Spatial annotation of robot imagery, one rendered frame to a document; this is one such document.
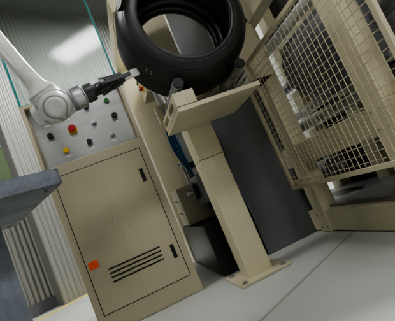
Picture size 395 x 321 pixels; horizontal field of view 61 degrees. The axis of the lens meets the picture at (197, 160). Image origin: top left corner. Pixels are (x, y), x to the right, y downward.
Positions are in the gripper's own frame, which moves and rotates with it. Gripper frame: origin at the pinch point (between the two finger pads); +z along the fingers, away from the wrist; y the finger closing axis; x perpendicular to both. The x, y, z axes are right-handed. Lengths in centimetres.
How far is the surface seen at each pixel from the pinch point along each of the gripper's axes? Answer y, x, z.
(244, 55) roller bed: 20, 8, 62
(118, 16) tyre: -8.2, -20.6, 5.7
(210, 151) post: 27, 42, 22
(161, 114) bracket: 24.7, 14.8, 8.8
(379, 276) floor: -33, 108, 29
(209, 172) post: 27, 51, 16
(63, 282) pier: 249, 67, -113
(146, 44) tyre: -11.5, -3.5, 9.0
